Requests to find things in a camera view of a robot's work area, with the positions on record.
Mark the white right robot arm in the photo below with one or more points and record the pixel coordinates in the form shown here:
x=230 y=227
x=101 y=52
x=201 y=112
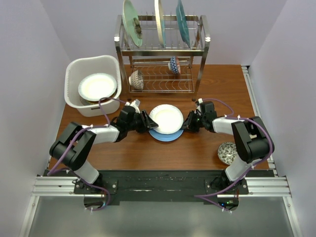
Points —
x=252 y=140

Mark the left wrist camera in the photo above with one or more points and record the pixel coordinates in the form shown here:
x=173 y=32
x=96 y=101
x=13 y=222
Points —
x=135 y=104

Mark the stainless steel dish rack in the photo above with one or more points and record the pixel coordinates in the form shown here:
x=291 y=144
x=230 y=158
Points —
x=152 y=60

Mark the yellow black ornate plate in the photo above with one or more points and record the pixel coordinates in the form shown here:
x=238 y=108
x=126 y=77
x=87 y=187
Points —
x=85 y=101

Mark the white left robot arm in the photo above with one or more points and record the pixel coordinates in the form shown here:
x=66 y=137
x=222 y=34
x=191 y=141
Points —
x=74 y=144

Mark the white scalloped plate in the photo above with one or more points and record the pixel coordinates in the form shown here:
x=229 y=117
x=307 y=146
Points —
x=97 y=86

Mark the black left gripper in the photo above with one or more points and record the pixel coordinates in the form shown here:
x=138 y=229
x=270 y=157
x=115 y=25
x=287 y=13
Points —
x=147 y=123

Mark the blue zigzag patterned bowl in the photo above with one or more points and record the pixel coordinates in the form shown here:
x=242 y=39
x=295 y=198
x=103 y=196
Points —
x=174 y=65

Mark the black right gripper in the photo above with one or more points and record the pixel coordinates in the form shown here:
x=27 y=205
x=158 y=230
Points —
x=188 y=125

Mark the aluminium frame rail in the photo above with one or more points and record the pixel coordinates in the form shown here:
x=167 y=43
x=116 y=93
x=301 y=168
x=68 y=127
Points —
x=287 y=201

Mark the floral patterned small bowl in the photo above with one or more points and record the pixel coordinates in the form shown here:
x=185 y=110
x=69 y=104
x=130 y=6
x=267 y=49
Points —
x=227 y=152

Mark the cream rimmed plate in rack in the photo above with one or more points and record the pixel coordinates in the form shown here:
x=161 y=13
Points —
x=160 y=22

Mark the light green plate in rack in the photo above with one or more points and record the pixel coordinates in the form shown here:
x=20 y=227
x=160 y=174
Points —
x=131 y=23

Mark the grey patterned bowl in rack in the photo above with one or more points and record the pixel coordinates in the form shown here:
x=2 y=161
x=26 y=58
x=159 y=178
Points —
x=136 y=80

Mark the teal plate in rack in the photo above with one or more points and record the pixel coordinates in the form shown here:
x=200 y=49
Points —
x=182 y=23

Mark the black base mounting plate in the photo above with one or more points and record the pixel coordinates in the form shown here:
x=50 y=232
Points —
x=117 y=186

